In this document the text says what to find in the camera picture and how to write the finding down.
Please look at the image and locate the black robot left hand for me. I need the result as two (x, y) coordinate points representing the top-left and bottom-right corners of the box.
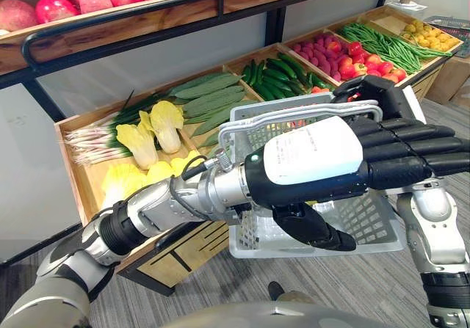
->
(244, 114), (470, 252)

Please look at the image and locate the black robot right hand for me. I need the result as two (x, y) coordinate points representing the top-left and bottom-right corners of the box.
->
(332, 74), (427, 124)

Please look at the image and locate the grey plastic shopping basket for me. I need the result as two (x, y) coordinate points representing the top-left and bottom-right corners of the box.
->
(218, 92), (407, 259)

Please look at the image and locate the green bean pile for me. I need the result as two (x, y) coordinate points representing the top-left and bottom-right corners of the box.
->
(336, 22), (455, 74)

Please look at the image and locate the cardboard box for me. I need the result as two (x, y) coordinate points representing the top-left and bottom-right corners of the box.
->
(425, 54), (470, 106)

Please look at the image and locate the yellow potato pile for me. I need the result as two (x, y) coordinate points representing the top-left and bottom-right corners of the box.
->
(399, 19), (457, 52)

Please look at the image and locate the purple sweet potato pile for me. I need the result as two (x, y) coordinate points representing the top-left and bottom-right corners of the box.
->
(291, 32), (348, 84)

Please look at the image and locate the grey mesh tray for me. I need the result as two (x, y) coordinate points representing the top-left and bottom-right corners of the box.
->
(423, 15), (470, 36)

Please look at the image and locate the green ridged luffa gourd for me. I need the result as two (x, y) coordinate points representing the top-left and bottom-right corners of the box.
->
(190, 112), (236, 138)
(200, 131), (221, 149)
(183, 99), (259, 125)
(181, 85), (246, 119)
(171, 72), (243, 100)

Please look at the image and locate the yellow napa cabbage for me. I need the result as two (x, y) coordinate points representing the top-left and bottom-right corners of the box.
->
(145, 161), (174, 186)
(115, 110), (160, 171)
(149, 100), (184, 155)
(100, 162), (148, 206)
(170, 150), (205, 177)

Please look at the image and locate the dark robot foot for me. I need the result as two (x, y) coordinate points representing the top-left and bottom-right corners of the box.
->
(267, 280), (286, 302)

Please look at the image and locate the silver robot torso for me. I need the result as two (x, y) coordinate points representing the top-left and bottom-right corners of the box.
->
(198, 300), (434, 328)

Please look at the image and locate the green scallion bunch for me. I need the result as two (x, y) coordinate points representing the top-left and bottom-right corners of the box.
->
(63, 90), (172, 166)

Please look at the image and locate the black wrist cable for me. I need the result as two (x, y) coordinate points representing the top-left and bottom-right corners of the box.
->
(169, 154), (221, 221)

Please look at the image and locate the wooden produce stand black frame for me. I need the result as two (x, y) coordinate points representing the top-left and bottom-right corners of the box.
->
(0, 0), (464, 298)

